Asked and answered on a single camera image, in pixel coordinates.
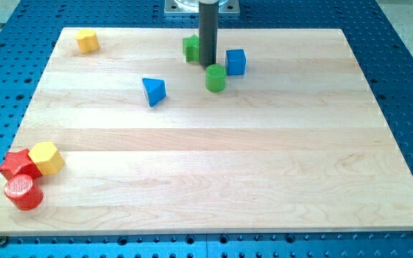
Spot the blue cube block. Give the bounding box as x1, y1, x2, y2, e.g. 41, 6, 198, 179
225, 49, 247, 76

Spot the green cylinder block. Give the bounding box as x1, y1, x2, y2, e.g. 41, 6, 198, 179
205, 64, 227, 92

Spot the blue triangular prism block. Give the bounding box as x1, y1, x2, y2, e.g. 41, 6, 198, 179
142, 77, 166, 107

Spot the wooden board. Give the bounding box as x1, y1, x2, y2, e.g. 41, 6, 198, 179
0, 27, 413, 236

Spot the green star block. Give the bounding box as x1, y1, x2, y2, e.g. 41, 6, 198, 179
182, 34, 199, 62

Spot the yellow heart block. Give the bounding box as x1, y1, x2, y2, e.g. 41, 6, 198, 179
75, 29, 100, 54

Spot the yellow hexagon block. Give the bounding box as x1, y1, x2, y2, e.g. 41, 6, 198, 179
28, 141, 65, 176

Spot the red star block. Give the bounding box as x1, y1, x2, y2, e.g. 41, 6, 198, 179
0, 148, 42, 180

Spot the red cylinder block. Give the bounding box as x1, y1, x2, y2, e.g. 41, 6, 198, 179
4, 174, 44, 211

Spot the blue perforated metal table plate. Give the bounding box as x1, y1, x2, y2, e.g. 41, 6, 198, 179
0, 1, 413, 257

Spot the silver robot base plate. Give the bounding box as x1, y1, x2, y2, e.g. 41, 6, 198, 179
162, 0, 240, 16

